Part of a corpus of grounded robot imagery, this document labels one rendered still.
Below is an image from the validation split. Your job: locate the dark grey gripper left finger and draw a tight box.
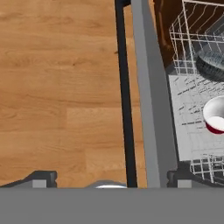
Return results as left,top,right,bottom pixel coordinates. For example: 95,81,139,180
0,170,59,189

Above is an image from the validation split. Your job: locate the black dishwasher door handle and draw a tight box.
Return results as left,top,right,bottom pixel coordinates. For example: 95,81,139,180
114,0,138,188

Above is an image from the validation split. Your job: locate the dishwasher with dark brown interior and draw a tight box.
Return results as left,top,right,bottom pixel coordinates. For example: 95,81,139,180
152,0,224,68

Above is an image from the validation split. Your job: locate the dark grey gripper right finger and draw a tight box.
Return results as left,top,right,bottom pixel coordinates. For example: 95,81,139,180
166,169,224,189

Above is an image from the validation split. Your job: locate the white wire dish rack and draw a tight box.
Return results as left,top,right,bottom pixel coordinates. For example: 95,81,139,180
168,0,224,186

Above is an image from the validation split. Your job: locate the grey rounded object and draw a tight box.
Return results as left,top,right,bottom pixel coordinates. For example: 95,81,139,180
84,179,128,189

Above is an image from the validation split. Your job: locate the dark grey bowl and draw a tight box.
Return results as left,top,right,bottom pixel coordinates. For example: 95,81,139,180
194,48,224,83

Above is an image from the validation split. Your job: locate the red cup with white inside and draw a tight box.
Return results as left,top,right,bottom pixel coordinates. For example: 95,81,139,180
202,95,224,136

